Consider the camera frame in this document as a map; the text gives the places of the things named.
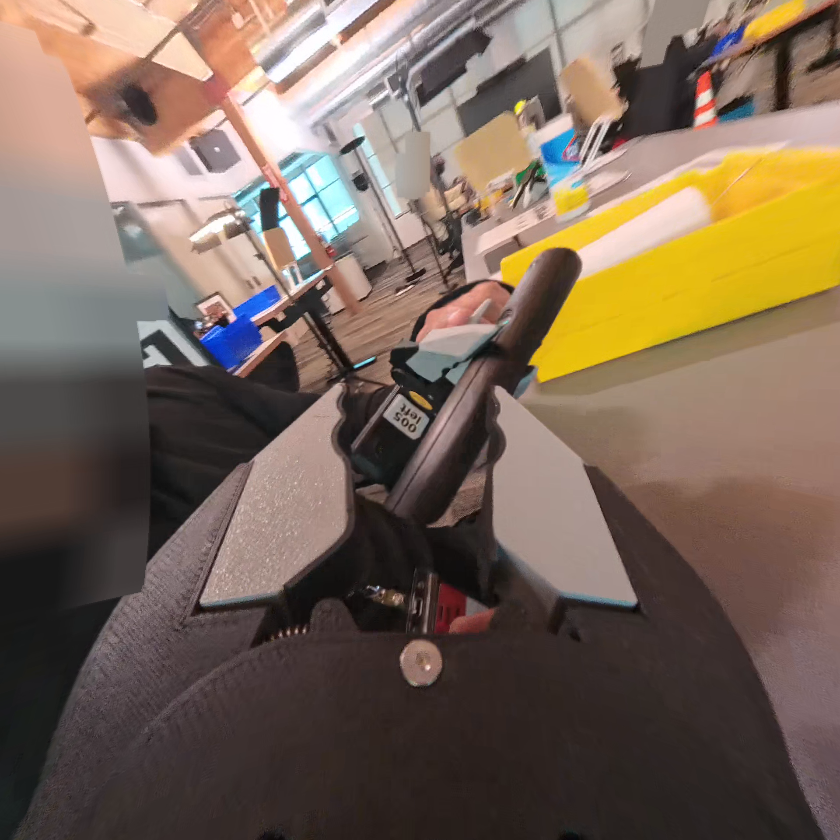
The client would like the black remote control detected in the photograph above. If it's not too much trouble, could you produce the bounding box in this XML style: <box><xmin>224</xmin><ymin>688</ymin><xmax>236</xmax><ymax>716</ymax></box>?
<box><xmin>384</xmin><ymin>248</ymin><xmax>584</xmax><ymax>526</ymax></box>

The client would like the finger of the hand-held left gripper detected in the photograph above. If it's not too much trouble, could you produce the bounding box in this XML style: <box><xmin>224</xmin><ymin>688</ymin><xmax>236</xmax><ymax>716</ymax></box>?
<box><xmin>402</xmin><ymin>320</ymin><xmax>508</xmax><ymax>385</ymax></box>

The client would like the person's left hand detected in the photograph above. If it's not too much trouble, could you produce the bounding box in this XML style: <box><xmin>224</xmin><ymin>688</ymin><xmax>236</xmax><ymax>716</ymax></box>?
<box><xmin>416</xmin><ymin>281</ymin><xmax>516</xmax><ymax>337</ymax></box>

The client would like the tan padded chair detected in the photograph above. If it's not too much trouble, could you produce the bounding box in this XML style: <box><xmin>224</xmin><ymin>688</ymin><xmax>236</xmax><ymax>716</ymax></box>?
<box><xmin>454</xmin><ymin>112</ymin><xmax>532</xmax><ymax>191</ymax></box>
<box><xmin>559</xmin><ymin>58</ymin><xmax>624</xmax><ymax>126</ymax></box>

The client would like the white disinfecting wipes canister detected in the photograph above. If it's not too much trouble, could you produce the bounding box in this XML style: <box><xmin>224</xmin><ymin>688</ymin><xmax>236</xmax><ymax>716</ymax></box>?
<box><xmin>539</xmin><ymin>128</ymin><xmax>592</xmax><ymax>221</ymax></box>

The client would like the black wall television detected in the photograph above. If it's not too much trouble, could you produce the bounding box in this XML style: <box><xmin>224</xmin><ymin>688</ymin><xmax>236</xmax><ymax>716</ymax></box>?
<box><xmin>456</xmin><ymin>49</ymin><xmax>562</xmax><ymax>135</ymax></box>

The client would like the wooden support post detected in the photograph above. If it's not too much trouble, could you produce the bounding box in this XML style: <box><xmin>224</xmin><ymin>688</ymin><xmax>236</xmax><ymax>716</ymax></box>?
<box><xmin>223</xmin><ymin>98</ymin><xmax>362</xmax><ymax>316</ymax></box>

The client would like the black tripod stand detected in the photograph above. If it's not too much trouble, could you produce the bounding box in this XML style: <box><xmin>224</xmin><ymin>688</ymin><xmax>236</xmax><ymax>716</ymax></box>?
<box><xmin>190</xmin><ymin>206</ymin><xmax>378</xmax><ymax>388</ymax></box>

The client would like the yellow plastic bin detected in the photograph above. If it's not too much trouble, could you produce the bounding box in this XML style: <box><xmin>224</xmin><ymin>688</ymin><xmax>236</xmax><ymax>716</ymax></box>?
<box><xmin>500</xmin><ymin>147</ymin><xmax>840</xmax><ymax>383</ymax></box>

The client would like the person's left forearm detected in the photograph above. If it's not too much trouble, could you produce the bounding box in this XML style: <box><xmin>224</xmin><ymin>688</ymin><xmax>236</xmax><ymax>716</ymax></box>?
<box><xmin>147</xmin><ymin>341</ymin><xmax>421</xmax><ymax>526</ymax></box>

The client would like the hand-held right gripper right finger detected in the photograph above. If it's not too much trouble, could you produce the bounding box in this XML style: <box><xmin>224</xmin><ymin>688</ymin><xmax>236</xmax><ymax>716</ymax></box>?
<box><xmin>487</xmin><ymin>387</ymin><xmax>639</xmax><ymax>608</ymax></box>

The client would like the orange traffic cone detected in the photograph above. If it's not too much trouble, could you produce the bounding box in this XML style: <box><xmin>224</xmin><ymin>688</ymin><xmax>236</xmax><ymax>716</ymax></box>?
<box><xmin>692</xmin><ymin>71</ymin><xmax>718</xmax><ymax>129</ymax></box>

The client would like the blue storage bin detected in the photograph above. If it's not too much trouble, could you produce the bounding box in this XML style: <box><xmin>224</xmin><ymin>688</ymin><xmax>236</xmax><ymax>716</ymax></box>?
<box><xmin>199</xmin><ymin>285</ymin><xmax>283</xmax><ymax>370</ymax></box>

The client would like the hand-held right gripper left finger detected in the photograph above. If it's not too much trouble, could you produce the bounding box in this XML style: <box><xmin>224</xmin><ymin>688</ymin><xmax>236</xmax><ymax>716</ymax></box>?
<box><xmin>199</xmin><ymin>384</ymin><xmax>360</xmax><ymax>609</ymax></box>

